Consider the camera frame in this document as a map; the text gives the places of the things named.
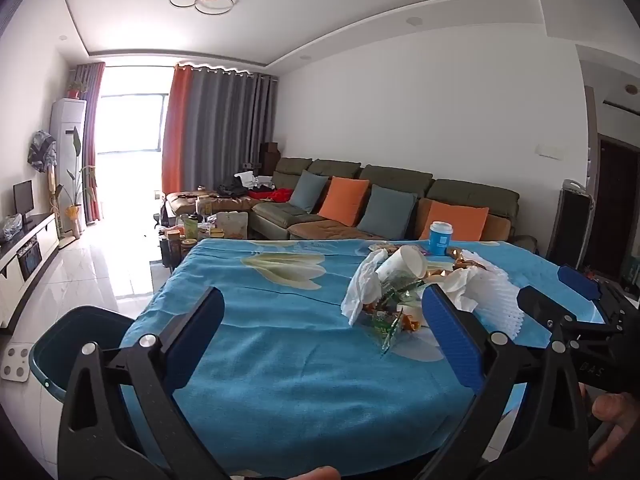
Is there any grey-blue cushion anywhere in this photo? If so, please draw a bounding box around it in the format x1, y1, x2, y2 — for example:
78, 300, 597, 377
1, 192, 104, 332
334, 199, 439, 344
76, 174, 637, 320
357, 185, 418, 241
289, 170, 330, 213

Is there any gold foil wrapper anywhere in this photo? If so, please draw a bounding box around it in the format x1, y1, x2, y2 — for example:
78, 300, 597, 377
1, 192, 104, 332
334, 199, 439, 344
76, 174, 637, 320
444, 247, 482, 272

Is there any dark wooden door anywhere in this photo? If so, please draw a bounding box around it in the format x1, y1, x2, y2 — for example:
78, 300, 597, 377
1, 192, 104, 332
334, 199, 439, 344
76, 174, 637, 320
597, 135, 640, 281

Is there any green clear plastic wrapper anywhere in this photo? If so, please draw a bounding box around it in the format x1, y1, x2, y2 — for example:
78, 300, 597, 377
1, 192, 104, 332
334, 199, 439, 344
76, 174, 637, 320
370, 285, 427, 357

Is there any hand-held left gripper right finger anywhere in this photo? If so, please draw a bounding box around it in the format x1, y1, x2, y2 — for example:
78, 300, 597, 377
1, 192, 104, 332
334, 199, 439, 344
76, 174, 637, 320
421, 282, 591, 480

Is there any white bag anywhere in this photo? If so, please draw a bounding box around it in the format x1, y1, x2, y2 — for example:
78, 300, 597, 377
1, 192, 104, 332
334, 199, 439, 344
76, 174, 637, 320
235, 171, 273, 191

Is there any person's right hand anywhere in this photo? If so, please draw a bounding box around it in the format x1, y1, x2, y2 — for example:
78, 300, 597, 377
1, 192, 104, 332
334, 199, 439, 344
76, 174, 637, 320
591, 392, 640, 461

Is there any white bathroom scale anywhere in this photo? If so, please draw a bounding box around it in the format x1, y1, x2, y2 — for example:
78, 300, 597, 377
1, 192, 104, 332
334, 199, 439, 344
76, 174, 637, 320
0, 345, 35, 380

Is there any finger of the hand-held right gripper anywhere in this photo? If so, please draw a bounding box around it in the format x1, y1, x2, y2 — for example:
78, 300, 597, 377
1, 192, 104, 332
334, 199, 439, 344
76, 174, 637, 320
516, 285, 583, 343
556, 265, 621, 313

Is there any white blue-dotted paper cup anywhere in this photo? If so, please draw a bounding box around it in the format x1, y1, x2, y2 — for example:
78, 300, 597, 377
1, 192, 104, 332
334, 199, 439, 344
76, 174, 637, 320
375, 245, 428, 286

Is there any tall potted plant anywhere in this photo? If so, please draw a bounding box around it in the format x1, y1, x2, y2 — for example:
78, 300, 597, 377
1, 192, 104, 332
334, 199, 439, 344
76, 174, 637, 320
52, 130, 97, 247

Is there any striped curtain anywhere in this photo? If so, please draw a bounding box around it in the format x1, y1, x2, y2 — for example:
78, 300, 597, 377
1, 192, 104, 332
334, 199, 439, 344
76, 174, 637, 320
75, 62, 106, 226

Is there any white foam net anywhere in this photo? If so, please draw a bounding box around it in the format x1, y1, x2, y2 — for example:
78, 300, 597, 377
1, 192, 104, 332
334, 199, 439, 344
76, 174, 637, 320
470, 250, 527, 342

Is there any green sofa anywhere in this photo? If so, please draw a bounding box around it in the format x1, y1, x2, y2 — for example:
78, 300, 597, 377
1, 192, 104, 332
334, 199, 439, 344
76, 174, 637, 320
165, 156, 537, 256

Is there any dark coffee table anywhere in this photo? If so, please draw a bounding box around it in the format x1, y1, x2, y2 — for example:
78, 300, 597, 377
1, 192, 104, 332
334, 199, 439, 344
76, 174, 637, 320
158, 195, 251, 268

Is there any teal plastic bin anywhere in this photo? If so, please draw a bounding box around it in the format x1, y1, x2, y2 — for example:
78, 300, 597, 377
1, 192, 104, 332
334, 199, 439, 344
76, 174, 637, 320
30, 306, 136, 403

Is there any white standing air conditioner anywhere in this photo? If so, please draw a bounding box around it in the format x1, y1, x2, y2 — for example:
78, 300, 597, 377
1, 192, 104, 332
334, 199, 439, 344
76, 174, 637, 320
50, 97, 87, 233

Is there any red cloth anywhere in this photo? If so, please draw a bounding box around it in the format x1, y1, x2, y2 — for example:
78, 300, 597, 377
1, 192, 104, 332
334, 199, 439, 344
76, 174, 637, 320
248, 187, 294, 206

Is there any orange and grey curtain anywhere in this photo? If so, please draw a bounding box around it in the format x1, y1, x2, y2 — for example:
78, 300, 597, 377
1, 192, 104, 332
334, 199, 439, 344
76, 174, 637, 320
161, 62, 279, 196

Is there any black folded cart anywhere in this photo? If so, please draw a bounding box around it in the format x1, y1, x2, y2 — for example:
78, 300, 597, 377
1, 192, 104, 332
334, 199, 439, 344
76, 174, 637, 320
546, 179, 596, 273

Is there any blue cup with white lid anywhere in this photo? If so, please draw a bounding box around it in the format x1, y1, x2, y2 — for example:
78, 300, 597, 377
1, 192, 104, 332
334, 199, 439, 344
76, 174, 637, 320
428, 221, 454, 257

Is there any clear plastic covered item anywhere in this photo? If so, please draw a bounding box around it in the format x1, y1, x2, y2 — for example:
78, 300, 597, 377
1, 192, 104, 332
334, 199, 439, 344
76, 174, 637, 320
1, 214, 24, 242

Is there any brown box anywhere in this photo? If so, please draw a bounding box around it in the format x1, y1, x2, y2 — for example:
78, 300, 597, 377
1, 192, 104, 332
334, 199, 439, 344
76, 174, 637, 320
260, 142, 282, 176

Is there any group of food jars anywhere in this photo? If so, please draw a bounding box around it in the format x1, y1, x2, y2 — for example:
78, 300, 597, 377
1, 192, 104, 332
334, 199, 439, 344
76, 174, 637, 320
167, 210, 249, 261

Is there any orange cushion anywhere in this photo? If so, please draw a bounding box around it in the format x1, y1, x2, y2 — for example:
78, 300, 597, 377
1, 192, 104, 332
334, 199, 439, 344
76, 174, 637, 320
419, 200, 490, 242
318, 176, 370, 227

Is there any blue floral blanket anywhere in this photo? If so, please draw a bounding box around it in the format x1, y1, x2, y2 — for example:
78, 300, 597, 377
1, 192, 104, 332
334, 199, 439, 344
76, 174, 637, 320
117, 237, 608, 476

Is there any white black TV cabinet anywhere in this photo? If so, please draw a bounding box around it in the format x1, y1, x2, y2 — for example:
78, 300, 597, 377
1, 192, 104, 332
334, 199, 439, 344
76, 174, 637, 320
0, 212, 60, 331

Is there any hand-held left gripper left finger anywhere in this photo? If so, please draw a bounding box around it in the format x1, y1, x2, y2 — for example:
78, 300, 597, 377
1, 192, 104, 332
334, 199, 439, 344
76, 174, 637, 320
56, 286, 226, 480

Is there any black monitor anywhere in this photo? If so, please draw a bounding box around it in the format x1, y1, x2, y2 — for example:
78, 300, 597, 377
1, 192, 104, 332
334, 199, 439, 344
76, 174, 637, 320
13, 180, 35, 227

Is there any white tissue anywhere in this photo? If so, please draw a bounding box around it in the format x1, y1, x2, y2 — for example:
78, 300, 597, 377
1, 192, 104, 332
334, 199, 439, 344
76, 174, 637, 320
440, 267, 482, 311
341, 249, 388, 326

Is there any covered standing fan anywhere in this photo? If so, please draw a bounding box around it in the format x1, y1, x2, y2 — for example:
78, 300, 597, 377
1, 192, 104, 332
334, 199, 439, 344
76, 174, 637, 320
27, 130, 57, 175

